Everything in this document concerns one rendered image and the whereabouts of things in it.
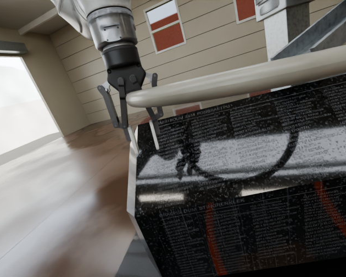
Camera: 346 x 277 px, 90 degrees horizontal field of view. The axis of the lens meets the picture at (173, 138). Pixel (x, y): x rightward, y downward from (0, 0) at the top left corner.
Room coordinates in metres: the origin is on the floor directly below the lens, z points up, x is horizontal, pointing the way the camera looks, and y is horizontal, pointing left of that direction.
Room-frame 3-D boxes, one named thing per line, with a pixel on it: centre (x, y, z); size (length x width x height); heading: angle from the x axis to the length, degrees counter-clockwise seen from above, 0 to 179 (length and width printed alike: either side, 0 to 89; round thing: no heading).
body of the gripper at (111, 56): (0.42, 0.06, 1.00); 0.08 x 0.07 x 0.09; 93
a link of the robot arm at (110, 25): (0.42, 0.05, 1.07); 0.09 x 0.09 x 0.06
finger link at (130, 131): (0.41, 0.09, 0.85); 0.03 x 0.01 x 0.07; 3
